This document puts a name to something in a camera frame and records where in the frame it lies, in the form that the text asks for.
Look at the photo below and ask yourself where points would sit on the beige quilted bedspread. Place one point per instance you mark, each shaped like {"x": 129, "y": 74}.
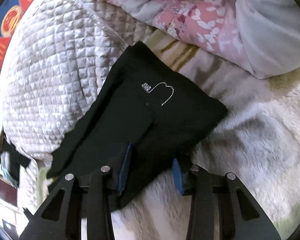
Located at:
{"x": 55, "y": 66}

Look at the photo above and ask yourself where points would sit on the black pants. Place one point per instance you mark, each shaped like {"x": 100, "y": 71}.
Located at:
{"x": 145, "y": 117}

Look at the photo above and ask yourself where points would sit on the pink floral rolled comforter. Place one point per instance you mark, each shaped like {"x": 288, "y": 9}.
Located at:
{"x": 260, "y": 36}

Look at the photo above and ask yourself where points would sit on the floral fleece blanket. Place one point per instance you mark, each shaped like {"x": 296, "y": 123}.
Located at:
{"x": 259, "y": 140}

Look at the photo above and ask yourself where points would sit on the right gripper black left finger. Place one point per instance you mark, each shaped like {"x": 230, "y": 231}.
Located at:
{"x": 59, "y": 216}

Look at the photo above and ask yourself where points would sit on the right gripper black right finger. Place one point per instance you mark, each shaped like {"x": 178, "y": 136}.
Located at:
{"x": 221, "y": 206}

